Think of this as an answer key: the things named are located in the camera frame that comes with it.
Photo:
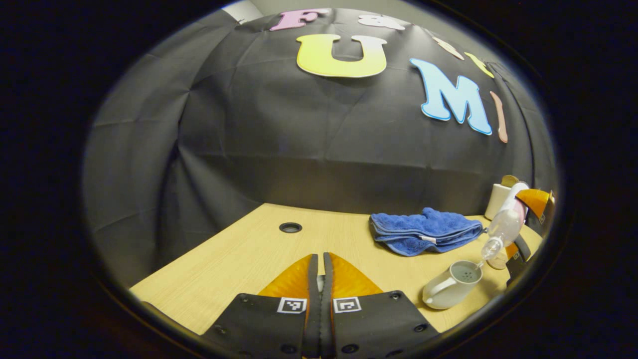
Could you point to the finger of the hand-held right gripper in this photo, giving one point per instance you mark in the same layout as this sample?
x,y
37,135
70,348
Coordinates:
x,y
538,204
518,259

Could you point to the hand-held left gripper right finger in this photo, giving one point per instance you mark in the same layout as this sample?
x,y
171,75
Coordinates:
x,y
379,326

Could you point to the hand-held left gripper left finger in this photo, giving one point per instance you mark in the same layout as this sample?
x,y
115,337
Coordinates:
x,y
264,329

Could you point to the round wooden coaster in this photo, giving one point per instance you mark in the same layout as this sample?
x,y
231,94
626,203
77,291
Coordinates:
x,y
500,262

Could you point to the clear water bottle pink label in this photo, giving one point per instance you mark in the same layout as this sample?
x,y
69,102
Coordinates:
x,y
506,224

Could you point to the white teacup lid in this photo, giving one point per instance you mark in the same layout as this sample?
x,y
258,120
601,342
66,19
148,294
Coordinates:
x,y
320,283

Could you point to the white ceramic teacup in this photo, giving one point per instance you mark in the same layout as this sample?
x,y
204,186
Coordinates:
x,y
448,289

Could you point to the brown bread slice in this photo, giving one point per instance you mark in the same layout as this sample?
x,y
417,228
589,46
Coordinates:
x,y
509,180

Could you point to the white toaster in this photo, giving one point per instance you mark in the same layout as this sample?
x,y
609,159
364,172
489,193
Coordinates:
x,y
496,202

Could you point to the blue folded towel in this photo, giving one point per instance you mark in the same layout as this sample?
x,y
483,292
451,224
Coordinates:
x,y
423,229

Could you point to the black table grommet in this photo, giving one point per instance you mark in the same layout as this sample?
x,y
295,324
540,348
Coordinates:
x,y
290,228

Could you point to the black backdrop cloth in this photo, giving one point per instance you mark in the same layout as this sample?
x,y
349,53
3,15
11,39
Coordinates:
x,y
299,139

